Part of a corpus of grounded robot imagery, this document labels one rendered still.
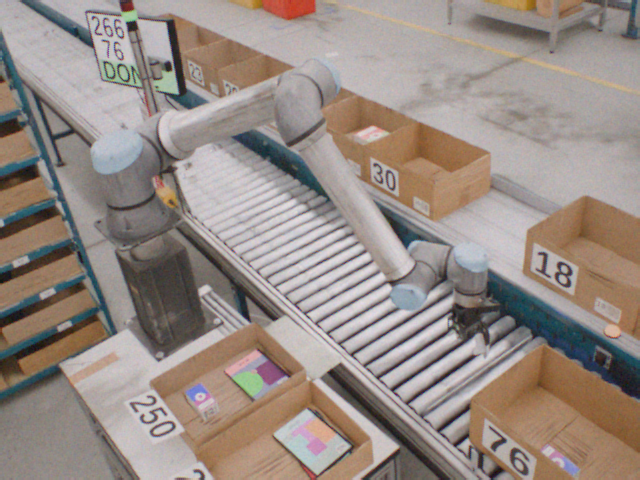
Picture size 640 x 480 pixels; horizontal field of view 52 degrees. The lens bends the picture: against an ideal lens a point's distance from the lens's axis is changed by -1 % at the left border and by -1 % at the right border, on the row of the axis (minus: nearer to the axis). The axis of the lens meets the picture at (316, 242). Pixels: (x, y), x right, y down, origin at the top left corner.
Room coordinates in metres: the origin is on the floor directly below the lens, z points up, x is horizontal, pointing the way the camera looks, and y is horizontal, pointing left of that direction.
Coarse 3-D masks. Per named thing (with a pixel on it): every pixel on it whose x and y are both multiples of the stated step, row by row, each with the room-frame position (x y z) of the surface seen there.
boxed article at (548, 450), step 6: (546, 450) 1.02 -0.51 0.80; (552, 450) 1.01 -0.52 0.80; (552, 456) 1.00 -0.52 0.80; (558, 456) 0.99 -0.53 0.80; (558, 462) 0.98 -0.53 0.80; (564, 462) 0.97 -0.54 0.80; (570, 462) 0.97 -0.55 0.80; (564, 468) 0.96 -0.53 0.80; (570, 468) 0.96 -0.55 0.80; (576, 468) 0.95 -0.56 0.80; (576, 474) 0.94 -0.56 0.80
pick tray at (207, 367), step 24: (240, 336) 1.56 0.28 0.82; (264, 336) 1.55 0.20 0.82; (192, 360) 1.47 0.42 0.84; (216, 360) 1.51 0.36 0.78; (288, 360) 1.44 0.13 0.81; (168, 384) 1.42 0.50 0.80; (192, 384) 1.44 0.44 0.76; (216, 384) 1.43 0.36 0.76; (288, 384) 1.32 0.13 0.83; (168, 408) 1.28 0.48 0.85; (192, 408) 1.35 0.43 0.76; (240, 408) 1.32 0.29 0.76; (192, 432) 1.26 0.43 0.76; (216, 432) 1.19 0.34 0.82
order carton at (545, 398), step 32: (544, 352) 1.26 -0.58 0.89; (512, 384) 1.20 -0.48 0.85; (544, 384) 1.25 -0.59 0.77; (576, 384) 1.17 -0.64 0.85; (608, 384) 1.10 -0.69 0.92; (480, 416) 1.08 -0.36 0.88; (512, 416) 1.17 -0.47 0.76; (544, 416) 1.15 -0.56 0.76; (576, 416) 1.14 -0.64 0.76; (608, 416) 1.08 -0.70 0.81; (480, 448) 1.08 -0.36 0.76; (576, 448) 1.04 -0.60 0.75; (608, 448) 1.02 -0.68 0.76
